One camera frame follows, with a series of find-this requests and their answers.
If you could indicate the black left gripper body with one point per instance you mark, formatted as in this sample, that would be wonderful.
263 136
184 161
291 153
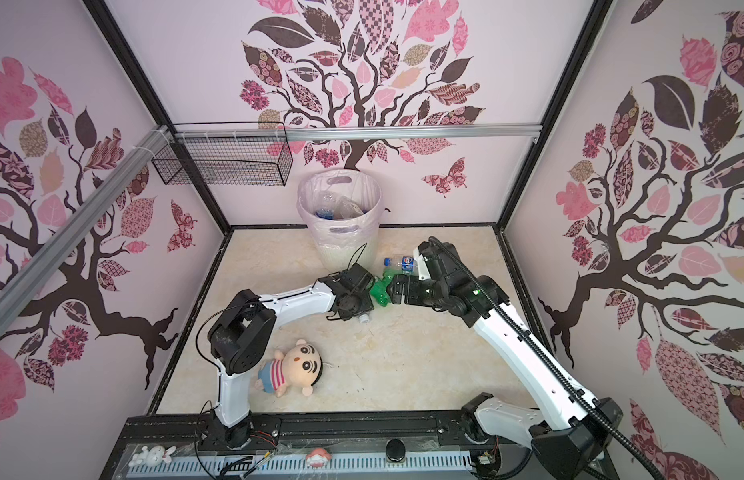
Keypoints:
361 303

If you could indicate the green plastic bottle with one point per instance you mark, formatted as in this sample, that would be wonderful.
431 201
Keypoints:
379 290

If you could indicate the blue label water bottle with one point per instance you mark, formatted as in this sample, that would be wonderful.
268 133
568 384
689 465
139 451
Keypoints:
332 206

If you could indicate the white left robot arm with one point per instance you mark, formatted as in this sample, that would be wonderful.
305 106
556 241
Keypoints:
241 333

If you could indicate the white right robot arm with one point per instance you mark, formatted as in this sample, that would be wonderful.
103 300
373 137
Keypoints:
569 427

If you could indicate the white ribbed trash bin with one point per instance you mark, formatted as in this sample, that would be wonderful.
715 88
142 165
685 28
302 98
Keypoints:
341 251

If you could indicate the small blue label bottle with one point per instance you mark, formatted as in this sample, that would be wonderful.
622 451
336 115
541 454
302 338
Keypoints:
404 263

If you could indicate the cartoon boy plush doll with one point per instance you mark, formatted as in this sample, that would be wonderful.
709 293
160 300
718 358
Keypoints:
300 368

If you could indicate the black round knob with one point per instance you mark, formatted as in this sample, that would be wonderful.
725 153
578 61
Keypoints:
395 451

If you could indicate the red white small figurine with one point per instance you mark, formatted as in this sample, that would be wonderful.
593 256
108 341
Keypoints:
318 458

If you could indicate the white bunny figurine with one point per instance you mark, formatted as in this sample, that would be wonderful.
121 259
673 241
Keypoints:
152 457

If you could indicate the white vent strip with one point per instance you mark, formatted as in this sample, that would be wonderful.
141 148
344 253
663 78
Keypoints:
297 465

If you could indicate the aluminium rail back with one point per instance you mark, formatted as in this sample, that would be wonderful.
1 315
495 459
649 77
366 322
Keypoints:
360 131

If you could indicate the aluminium rail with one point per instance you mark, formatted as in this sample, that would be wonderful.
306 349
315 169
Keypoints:
360 131
22 288

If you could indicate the black wire basket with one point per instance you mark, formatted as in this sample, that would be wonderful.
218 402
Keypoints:
249 153

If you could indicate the aluminium rail left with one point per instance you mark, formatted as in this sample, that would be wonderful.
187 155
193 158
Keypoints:
22 288

